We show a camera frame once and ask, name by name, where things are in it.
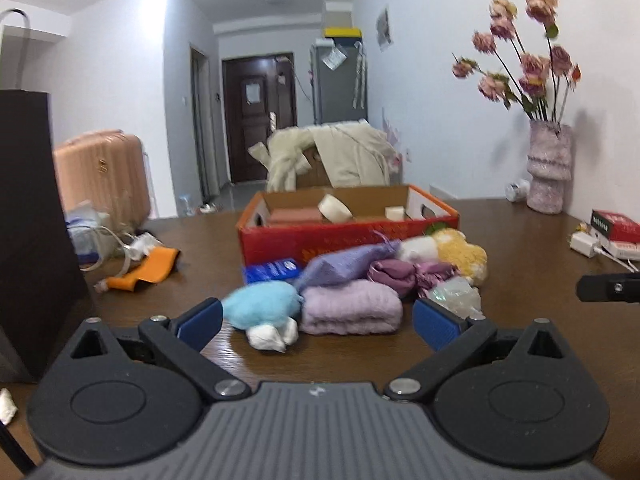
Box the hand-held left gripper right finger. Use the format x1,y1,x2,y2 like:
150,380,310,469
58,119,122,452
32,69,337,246
384,298,568,403

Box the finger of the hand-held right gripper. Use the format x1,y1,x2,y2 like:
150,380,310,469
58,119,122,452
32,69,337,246
576,272,640,304

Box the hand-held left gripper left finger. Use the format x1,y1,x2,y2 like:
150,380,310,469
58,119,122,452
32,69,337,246
70,298,251,402

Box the clear plastic bag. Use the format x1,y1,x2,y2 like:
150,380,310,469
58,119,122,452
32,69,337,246
427,275,485,320

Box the purple satin cloth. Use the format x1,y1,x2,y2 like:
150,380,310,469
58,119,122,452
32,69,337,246
367,258,459,302

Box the light blue plush toy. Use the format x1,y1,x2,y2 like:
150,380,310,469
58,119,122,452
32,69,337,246
221,281,305,354

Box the yellow and white plush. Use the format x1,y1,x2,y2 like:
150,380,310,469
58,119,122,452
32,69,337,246
399,228,489,286

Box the lilac towel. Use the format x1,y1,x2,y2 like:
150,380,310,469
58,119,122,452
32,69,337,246
299,280,404,336

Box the purple drawstring pouch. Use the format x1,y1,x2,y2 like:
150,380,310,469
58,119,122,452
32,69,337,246
294,232,404,292

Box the red cardboard box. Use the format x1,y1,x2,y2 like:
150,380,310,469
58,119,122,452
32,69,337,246
236,184,460,267

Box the white flat box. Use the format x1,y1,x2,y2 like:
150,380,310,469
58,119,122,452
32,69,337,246
600,240,640,261

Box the red flat box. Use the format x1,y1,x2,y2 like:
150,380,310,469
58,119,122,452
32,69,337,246
590,209,640,244

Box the orange band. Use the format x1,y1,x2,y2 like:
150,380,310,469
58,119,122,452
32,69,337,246
105,247,181,292

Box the blue tissue packet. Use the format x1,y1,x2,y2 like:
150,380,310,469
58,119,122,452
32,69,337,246
243,258,303,285

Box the white power adapter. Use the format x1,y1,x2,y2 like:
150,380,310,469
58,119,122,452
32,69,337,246
120,232,166,261

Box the pink textured vase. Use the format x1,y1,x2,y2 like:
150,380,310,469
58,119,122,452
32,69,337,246
525,119,574,215

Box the small white object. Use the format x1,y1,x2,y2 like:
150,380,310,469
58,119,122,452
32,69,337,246
504,178,531,204

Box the blue and white plastic pack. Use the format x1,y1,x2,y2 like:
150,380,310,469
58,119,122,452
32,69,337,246
64,202,119,269

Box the white tape roll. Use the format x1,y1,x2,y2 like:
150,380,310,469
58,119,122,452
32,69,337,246
318,194,354,222

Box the pink suitcase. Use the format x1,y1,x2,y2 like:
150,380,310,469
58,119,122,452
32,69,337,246
52,129,153,226

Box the black paper bag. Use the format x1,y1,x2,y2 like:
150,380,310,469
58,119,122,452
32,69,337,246
0,8,97,384

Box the brown cardboard carton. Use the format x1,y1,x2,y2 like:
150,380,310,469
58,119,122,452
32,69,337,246
295,147,332,189

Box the beige coat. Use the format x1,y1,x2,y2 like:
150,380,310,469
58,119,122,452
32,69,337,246
248,119,402,192

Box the dark brown door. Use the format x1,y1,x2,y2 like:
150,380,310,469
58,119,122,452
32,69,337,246
222,52,299,184

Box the crumpled white tissue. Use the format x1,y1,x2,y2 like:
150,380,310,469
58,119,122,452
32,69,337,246
0,387,19,424

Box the dried pink flowers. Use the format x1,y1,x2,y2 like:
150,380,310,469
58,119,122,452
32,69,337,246
451,0,582,124

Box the grey refrigerator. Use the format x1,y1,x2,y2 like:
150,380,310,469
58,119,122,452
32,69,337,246
309,39,369,126

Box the white umbrella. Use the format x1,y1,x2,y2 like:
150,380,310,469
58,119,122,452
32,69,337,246
352,42,366,109

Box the clear bag on refrigerator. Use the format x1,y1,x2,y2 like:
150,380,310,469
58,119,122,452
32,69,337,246
321,44,347,71

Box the white charger cable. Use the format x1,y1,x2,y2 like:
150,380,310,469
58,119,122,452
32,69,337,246
594,246,640,274

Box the black strap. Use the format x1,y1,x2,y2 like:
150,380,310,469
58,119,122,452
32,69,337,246
0,422,37,477

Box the wall poster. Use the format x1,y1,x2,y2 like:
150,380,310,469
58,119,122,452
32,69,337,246
375,7,394,52

